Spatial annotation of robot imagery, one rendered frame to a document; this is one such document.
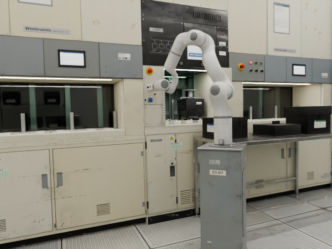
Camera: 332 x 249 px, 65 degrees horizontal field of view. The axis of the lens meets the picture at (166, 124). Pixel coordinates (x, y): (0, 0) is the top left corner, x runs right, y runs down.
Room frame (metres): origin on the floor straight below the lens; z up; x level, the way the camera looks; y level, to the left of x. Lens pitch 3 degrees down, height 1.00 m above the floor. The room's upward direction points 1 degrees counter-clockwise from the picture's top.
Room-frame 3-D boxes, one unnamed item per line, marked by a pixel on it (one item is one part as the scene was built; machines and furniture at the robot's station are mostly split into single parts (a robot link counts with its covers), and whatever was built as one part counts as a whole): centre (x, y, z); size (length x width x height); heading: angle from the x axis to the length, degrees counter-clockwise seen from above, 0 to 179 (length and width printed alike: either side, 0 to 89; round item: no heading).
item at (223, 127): (1.74, -0.38, 0.85); 0.19 x 0.19 x 0.18
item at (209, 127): (2.24, -0.50, 0.85); 0.28 x 0.28 x 0.17; 32
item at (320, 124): (2.50, -1.36, 0.89); 0.29 x 0.29 x 0.25; 18
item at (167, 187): (2.82, -0.06, 0.98); 0.95 x 0.88 x 1.95; 22
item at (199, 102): (2.77, -0.26, 1.06); 0.24 x 0.20 x 0.32; 112
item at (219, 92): (1.72, -0.36, 1.07); 0.19 x 0.12 x 0.24; 145
